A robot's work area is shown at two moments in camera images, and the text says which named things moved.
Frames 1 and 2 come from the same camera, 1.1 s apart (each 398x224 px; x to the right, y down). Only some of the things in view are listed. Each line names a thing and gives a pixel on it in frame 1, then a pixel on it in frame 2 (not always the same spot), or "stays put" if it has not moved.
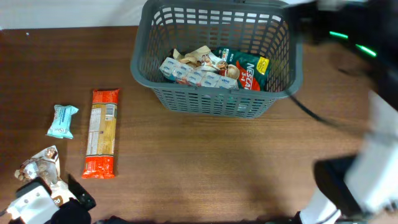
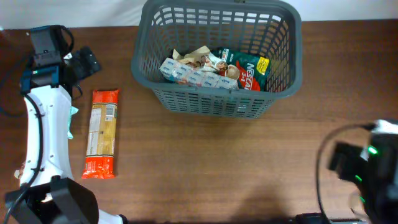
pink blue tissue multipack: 181,73 stays put
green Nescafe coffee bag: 254,70 stays put
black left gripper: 81,195 → 86,61
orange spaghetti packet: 101,139 stays put
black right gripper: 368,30 → 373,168
